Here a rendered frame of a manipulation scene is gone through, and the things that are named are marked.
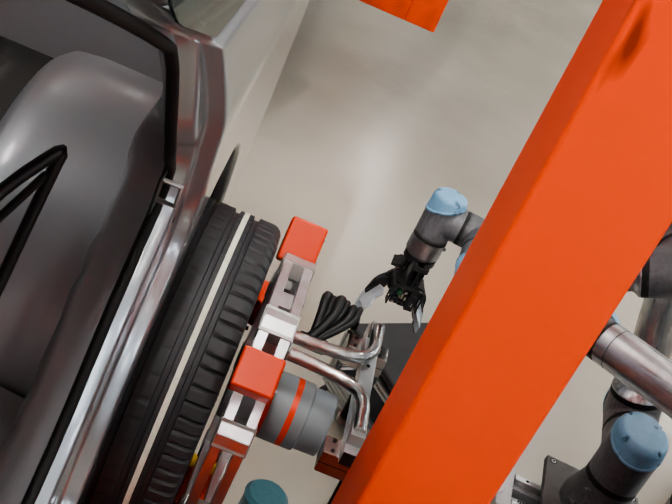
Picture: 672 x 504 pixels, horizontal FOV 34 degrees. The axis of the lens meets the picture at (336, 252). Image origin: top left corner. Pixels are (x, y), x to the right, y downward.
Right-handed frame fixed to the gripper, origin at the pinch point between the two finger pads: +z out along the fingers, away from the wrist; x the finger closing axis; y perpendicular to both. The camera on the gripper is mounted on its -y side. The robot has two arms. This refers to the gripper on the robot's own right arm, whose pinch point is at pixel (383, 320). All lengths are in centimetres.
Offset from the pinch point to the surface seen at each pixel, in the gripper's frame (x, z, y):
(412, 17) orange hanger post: 34, 30, -326
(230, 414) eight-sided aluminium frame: -32, -6, 55
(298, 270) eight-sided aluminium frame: -26.2, -18.7, 23.5
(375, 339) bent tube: -6.0, -9.0, 22.3
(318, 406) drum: -13.5, 1.7, 35.0
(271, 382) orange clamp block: -28, -17, 57
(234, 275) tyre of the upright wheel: -39, -23, 40
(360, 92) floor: 30, 85, -348
